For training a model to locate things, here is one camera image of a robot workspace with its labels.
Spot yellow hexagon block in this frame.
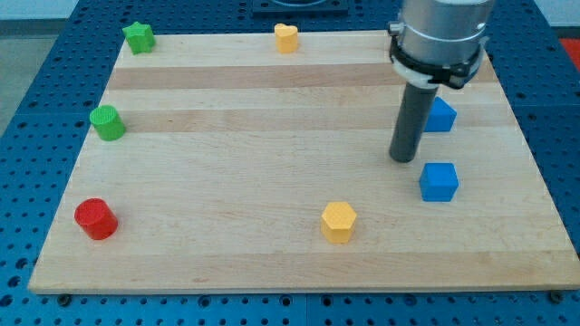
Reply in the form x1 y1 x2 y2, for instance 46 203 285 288
320 202 357 245

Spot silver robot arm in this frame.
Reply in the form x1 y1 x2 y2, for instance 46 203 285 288
388 0 495 163

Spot red cylinder block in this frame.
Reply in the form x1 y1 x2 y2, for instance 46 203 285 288
73 197 119 240

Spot green star block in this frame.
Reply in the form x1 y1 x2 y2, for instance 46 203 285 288
122 22 156 54

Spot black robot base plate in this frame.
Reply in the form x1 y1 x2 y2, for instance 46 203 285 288
251 0 349 17

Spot blue triangular block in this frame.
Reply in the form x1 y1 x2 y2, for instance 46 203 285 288
424 97 457 132

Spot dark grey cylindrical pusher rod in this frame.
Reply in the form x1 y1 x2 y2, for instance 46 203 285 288
389 82 438 163

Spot green cylinder block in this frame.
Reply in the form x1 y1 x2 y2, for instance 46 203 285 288
89 105 126 141

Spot blue cube block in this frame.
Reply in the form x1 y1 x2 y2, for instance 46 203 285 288
419 162 459 202

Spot yellow heart block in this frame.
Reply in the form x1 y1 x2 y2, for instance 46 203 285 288
274 24 298 54

